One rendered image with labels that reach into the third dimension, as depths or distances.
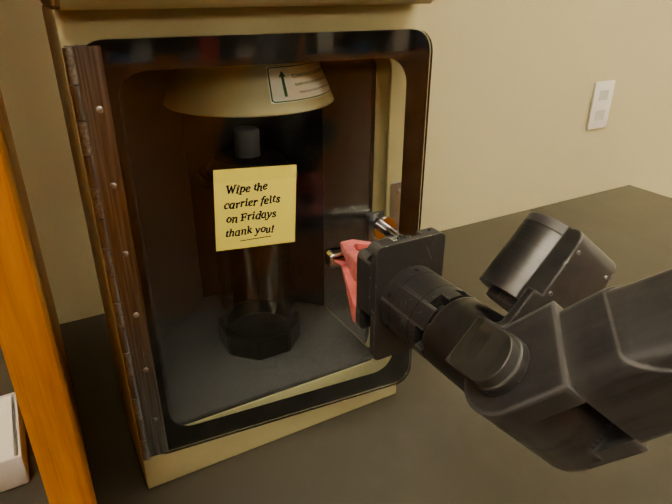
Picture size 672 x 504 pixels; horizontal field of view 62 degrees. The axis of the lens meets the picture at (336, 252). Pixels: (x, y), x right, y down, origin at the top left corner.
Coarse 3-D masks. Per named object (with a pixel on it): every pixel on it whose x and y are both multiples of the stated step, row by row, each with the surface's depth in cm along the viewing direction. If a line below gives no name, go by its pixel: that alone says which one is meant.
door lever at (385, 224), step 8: (376, 224) 57; (384, 224) 57; (392, 224) 58; (376, 232) 57; (384, 232) 57; (392, 232) 55; (336, 248) 51; (328, 256) 51; (336, 256) 51; (328, 264) 51; (336, 264) 51; (344, 264) 51
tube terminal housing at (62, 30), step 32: (64, 32) 40; (96, 32) 41; (128, 32) 42; (160, 32) 44; (192, 32) 45; (224, 32) 46; (256, 32) 47; (288, 32) 49; (64, 64) 41; (64, 96) 47; (96, 224) 47; (96, 256) 54; (128, 416) 63; (320, 416) 68; (192, 448) 61; (224, 448) 63; (160, 480) 60
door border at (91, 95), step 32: (96, 64) 41; (96, 96) 42; (96, 128) 43; (96, 160) 44; (128, 224) 47; (128, 256) 48; (128, 288) 49; (128, 320) 50; (128, 384) 52; (160, 416) 55; (160, 448) 57
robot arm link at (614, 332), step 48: (624, 288) 28; (528, 336) 30; (576, 336) 28; (624, 336) 26; (528, 384) 28; (576, 384) 27; (624, 384) 26; (528, 432) 29; (576, 432) 29; (624, 432) 29
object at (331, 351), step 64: (128, 64) 42; (192, 64) 44; (256, 64) 46; (320, 64) 48; (384, 64) 51; (128, 128) 44; (192, 128) 46; (256, 128) 48; (320, 128) 50; (384, 128) 53; (128, 192) 46; (192, 192) 48; (320, 192) 53; (384, 192) 56; (192, 256) 50; (256, 256) 53; (320, 256) 56; (192, 320) 53; (256, 320) 56; (320, 320) 59; (192, 384) 56; (256, 384) 59; (320, 384) 63; (384, 384) 67
